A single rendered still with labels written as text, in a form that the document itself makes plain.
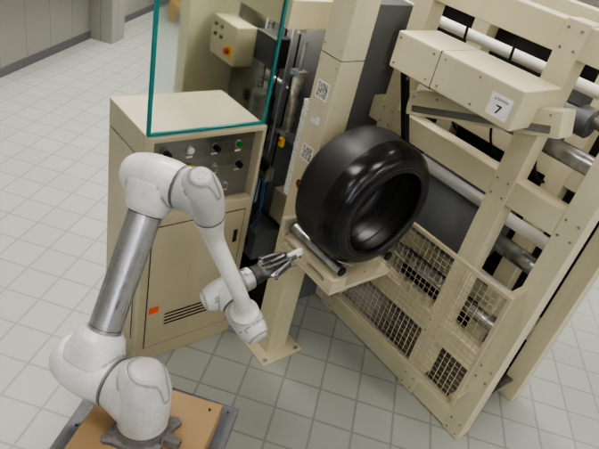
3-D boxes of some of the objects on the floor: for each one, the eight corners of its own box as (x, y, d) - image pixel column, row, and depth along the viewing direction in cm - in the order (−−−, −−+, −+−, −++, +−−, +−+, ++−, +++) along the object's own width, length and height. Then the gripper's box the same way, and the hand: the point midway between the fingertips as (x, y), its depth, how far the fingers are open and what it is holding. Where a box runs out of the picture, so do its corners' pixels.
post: (252, 338, 311) (381, -215, 174) (272, 330, 319) (409, -204, 182) (265, 355, 304) (410, -211, 166) (284, 346, 312) (438, -200, 174)
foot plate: (236, 333, 312) (236, 330, 310) (274, 319, 327) (275, 316, 326) (262, 367, 296) (263, 364, 295) (301, 350, 312) (302, 347, 310)
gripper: (260, 280, 204) (311, 253, 215) (242, 259, 212) (292, 234, 223) (261, 293, 210) (311, 266, 220) (242, 273, 217) (292, 248, 228)
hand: (294, 254), depth 220 cm, fingers closed
